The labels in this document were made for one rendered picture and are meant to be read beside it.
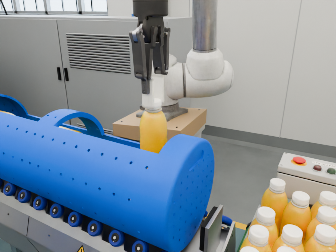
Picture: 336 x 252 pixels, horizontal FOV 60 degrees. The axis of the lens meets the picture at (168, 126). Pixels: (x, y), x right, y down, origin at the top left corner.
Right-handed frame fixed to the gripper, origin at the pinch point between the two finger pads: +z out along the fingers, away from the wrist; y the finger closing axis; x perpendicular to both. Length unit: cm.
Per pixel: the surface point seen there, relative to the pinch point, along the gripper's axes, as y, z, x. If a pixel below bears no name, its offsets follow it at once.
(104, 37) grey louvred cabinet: -135, 3, -132
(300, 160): -27.7, 23.4, 32.1
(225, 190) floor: -162, 134, -29
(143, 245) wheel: 10.5, 36.5, 2.2
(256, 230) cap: 5.1, 25.2, 27.7
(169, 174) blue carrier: 9.8, 14.4, 9.6
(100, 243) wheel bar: 11.5, 41.1, -11.4
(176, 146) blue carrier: 3.2, 11.1, 7.7
